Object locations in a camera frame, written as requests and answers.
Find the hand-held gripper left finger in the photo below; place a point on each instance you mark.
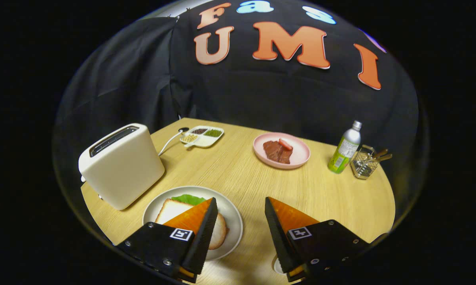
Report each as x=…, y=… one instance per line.
x=204, y=241

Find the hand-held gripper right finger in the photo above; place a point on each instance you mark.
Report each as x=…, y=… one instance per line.
x=279, y=241

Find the white bread slice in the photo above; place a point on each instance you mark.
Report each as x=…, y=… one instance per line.
x=172, y=209

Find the green lettuce leaf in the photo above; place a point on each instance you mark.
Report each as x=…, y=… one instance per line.
x=188, y=199

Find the small white curved dish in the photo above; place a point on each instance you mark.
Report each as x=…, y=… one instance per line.
x=277, y=267

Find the large white round plate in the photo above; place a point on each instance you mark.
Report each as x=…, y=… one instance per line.
x=232, y=215

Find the pink plate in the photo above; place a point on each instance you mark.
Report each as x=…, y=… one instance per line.
x=301, y=156

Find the brown meat slice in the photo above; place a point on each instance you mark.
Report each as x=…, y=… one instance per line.
x=275, y=152

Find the red sausage piece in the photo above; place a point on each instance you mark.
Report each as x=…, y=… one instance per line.
x=285, y=144

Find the white divided dish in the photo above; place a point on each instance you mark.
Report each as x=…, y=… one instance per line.
x=204, y=141

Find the pile of yellow beans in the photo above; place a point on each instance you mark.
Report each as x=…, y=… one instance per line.
x=189, y=138

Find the cream white toaster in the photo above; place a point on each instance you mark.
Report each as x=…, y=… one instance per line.
x=123, y=170

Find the pile of green beans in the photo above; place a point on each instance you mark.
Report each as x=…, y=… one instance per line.
x=213, y=133

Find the pile of dark beans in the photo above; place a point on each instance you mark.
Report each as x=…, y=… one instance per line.
x=199, y=131

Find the silver bottle with green label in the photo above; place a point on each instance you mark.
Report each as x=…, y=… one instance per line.
x=344, y=150

